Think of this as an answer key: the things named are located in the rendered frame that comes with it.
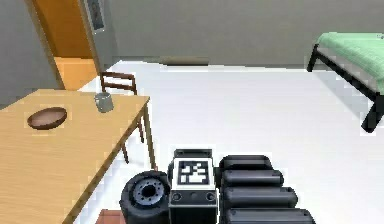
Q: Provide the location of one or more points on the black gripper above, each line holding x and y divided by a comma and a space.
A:
146, 196

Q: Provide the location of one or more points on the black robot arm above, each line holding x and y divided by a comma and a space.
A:
253, 193

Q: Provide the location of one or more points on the reddish brown chair seat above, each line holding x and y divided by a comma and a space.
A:
111, 217

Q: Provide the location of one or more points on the dark brown wooden chair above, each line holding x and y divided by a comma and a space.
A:
118, 83

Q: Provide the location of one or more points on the light wooden table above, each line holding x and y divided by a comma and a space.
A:
50, 160

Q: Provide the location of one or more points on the grey cup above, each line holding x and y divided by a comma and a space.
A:
104, 102

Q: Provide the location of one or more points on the brown bowl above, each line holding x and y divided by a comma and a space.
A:
46, 118

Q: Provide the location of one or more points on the orange room door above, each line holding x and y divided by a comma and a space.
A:
63, 33

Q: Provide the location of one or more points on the framed wall picture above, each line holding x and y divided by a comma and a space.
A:
96, 15

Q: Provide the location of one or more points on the green bed with black frame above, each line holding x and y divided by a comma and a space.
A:
356, 60

